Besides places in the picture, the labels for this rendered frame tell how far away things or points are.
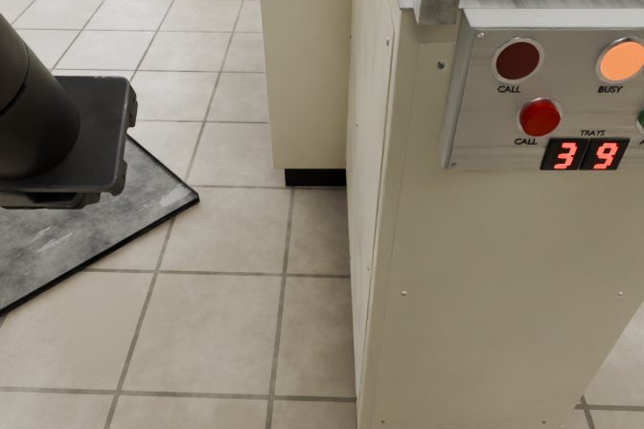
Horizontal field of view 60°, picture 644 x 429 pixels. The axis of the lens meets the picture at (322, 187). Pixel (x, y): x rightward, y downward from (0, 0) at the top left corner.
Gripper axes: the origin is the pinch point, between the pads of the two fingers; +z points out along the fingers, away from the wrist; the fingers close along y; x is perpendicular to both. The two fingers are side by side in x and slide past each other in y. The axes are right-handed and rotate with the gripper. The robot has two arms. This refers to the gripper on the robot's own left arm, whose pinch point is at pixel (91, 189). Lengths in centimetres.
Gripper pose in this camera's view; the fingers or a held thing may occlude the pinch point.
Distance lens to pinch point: 40.7
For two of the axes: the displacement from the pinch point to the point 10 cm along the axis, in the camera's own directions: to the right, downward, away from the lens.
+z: -0.1, 3.4, 9.4
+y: -10.0, -0.1, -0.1
